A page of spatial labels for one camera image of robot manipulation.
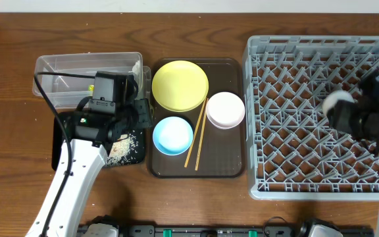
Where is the black waste tray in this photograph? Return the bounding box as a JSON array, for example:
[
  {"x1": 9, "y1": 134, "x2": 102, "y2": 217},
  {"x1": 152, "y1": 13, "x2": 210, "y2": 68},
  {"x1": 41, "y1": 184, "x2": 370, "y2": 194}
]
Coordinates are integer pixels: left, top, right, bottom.
[{"x1": 52, "y1": 108, "x2": 150, "y2": 172}]

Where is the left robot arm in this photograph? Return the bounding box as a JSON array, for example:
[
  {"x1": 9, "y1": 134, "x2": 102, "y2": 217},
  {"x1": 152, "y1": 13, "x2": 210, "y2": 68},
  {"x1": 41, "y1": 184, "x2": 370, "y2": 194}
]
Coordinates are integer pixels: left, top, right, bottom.
[{"x1": 27, "y1": 71, "x2": 153, "y2": 236}]

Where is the small pale green cup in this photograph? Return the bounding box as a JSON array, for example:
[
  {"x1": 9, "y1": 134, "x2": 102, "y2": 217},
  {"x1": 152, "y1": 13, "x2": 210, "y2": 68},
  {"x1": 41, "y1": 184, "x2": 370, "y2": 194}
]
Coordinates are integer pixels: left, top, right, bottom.
[{"x1": 322, "y1": 90, "x2": 355, "y2": 116}]

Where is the right wooden chopstick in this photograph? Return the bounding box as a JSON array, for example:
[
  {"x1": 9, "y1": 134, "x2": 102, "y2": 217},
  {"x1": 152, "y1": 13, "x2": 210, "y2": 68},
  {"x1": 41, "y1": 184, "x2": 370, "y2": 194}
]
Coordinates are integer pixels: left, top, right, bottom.
[{"x1": 195, "y1": 98, "x2": 209, "y2": 171}]

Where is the pink white bowl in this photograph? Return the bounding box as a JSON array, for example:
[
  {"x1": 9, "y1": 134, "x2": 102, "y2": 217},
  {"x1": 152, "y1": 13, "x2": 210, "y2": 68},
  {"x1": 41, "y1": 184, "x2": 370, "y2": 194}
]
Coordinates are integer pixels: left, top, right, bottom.
[{"x1": 207, "y1": 92, "x2": 245, "y2": 130}]

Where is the white tissue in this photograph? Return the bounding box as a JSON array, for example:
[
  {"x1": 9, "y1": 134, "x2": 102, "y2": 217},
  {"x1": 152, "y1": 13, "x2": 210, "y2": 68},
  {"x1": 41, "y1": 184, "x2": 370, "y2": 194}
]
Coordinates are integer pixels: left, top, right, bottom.
[{"x1": 132, "y1": 61, "x2": 141, "y2": 76}]

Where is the wooden chopstick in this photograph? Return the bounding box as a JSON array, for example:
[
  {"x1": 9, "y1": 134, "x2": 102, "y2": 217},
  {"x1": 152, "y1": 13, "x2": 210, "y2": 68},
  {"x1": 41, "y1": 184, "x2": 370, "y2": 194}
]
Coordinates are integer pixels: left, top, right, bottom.
[
  {"x1": 195, "y1": 98, "x2": 209, "y2": 171},
  {"x1": 184, "y1": 98, "x2": 207, "y2": 168}
]

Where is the pile of rice scraps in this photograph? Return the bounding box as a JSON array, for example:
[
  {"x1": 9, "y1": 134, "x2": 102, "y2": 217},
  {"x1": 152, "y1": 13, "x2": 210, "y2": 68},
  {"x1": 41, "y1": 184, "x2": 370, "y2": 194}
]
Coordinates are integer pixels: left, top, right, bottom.
[{"x1": 105, "y1": 130, "x2": 145, "y2": 167}]

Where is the left wooden chopstick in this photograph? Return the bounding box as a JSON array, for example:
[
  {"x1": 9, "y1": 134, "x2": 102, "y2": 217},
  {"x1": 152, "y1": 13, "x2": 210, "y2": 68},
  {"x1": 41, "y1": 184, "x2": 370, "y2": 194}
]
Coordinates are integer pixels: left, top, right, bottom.
[{"x1": 184, "y1": 98, "x2": 207, "y2": 168}]

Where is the clear plastic waste bin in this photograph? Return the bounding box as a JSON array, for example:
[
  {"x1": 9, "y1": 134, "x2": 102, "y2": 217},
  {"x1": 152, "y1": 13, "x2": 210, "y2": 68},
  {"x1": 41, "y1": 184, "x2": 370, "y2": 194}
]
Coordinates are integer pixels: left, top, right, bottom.
[{"x1": 35, "y1": 52, "x2": 151, "y2": 109}]

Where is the grey dishwasher rack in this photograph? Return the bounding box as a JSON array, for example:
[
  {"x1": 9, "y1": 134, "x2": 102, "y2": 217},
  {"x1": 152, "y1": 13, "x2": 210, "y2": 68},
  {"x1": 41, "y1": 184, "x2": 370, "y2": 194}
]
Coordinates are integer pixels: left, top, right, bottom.
[{"x1": 243, "y1": 36, "x2": 379, "y2": 201}]

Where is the dark brown serving tray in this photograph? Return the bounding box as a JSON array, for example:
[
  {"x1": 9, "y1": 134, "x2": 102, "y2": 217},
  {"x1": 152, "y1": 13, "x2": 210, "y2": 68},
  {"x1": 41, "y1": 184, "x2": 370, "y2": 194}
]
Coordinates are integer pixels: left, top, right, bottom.
[{"x1": 147, "y1": 58, "x2": 246, "y2": 178}]

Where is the yellow plate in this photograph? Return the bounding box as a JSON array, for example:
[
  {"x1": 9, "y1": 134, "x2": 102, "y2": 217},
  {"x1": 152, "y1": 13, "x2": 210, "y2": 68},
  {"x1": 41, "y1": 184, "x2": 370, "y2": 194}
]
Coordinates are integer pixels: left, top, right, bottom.
[{"x1": 151, "y1": 60, "x2": 209, "y2": 112}]

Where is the light blue bowl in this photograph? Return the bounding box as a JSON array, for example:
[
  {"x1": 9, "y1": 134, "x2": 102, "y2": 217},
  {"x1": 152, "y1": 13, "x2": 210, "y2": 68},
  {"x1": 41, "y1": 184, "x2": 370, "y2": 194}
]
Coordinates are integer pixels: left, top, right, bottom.
[{"x1": 152, "y1": 117, "x2": 193, "y2": 156}]

